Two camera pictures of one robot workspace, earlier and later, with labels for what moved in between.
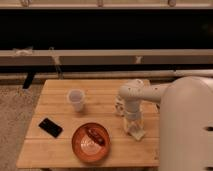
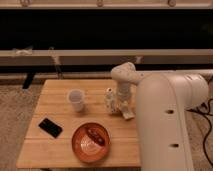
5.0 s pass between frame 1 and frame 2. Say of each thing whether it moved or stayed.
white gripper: moved
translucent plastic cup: stayed
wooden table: stayed
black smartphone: stayed
